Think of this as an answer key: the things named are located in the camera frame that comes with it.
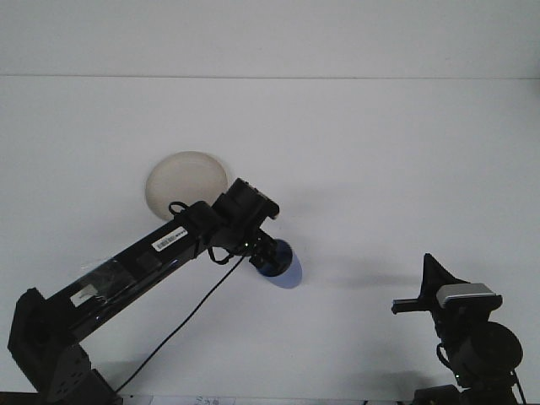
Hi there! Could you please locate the pale round plate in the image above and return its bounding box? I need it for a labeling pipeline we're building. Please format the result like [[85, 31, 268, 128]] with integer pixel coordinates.
[[144, 150, 233, 223]]

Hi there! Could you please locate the pale blue cup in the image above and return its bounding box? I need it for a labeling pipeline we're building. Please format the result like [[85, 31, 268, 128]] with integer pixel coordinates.
[[257, 238, 304, 291]]

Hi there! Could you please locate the white printed paper sheet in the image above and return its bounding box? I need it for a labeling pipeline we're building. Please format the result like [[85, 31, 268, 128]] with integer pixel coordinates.
[[149, 395, 237, 405]]

